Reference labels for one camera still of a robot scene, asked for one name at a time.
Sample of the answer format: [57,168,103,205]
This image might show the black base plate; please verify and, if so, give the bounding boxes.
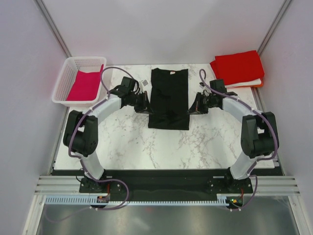
[52,167,288,196]

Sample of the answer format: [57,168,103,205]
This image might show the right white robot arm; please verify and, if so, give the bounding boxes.
[188,80,279,193]

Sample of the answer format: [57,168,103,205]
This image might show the left aluminium corner post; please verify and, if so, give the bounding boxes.
[34,0,72,58]

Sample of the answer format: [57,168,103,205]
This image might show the right aluminium side rail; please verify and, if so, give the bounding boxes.
[251,88,285,175]

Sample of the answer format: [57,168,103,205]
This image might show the pink t shirt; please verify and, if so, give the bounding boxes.
[67,64,104,101]

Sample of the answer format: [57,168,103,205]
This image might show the aluminium front frame rail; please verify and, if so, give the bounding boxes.
[35,176,300,196]

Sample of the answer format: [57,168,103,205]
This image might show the white slotted cable duct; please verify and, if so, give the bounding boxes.
[45,194,229,206]

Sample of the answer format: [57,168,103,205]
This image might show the black t shirt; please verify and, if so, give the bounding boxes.
[148,68,190,131]

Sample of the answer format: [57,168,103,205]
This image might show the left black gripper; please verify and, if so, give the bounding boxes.
[128,91,154,115]

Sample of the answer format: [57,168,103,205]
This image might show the red folded t shirt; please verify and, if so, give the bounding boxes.
[210,50,265,86]

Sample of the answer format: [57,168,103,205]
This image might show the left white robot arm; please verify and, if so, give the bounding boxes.
[63,76,154,193]

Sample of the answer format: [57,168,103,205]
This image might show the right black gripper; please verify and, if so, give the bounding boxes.
[187,92,215,115]

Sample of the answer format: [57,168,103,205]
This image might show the aluminium corner post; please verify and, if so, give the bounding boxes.
[257,0,293,56]
[34,0,72,58]

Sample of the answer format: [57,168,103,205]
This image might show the white plastic basket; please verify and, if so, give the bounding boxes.
[51,56,107,107]

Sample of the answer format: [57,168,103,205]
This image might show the right aluminium corner post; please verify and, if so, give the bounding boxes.
[257,0,293,56]

